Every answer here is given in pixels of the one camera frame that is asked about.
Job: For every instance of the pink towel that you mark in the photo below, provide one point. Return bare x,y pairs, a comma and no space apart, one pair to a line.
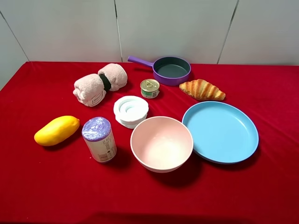
89,90

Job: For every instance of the white plastic lid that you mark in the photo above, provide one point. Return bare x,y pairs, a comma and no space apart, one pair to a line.
129,111

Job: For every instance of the small tin can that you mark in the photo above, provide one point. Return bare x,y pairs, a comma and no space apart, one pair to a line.
149,88

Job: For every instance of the pink bowl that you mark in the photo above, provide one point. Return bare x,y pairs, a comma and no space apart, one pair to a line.
161,144

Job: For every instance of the purple frying pan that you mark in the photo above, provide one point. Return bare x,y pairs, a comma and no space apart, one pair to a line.
169,70

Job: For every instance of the black elastic band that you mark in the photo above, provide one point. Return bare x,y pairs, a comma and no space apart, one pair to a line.
106,82

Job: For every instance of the croissant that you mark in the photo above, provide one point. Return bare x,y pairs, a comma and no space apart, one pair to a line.
202,90

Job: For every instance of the purple trash bag roll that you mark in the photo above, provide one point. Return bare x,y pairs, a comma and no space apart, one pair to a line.
98,135

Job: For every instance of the blue plate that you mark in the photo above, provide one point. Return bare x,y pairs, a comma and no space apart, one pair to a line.
221,133

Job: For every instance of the yellow mango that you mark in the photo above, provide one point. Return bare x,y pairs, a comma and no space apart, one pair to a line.
56,131

